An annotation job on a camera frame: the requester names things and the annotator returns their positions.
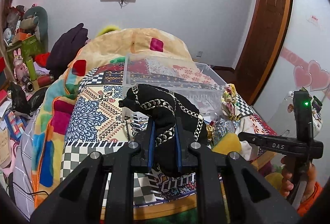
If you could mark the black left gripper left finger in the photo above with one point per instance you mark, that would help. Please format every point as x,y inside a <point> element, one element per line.
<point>143,160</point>

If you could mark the patchwork patterned bedspread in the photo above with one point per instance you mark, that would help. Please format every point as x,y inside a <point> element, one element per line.
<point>98,123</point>

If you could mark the green cardboard box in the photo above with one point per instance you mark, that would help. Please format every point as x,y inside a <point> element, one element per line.
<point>29,47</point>

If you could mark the dark purple garment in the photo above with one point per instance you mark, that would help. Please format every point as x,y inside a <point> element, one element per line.
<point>65,50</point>

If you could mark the silver glitter pouch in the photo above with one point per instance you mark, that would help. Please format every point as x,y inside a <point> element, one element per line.
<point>221,127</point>

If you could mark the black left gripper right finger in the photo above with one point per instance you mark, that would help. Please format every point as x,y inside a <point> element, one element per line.
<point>186,162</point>

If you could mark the clear plastic storage box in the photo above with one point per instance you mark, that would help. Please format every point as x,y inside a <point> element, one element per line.
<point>193,80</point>

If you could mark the black gold-trimmed cloth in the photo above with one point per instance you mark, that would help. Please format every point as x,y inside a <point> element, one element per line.
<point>163,106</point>

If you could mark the beige plush blanket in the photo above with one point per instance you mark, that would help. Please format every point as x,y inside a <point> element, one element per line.
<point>149,41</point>

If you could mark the grey green plush toy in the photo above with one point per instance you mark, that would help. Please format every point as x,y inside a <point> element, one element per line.
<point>35,20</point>

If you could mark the colourful fleece blanket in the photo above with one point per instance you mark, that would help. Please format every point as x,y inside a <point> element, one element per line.
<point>49,133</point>

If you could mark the wooden door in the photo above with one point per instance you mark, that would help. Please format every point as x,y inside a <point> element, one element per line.
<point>262,47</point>

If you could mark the pink rabbit plush doll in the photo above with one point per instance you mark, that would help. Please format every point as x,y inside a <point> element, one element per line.
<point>20,68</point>

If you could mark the yellow floral silk scarf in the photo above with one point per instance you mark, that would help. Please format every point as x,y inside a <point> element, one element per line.
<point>229,103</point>

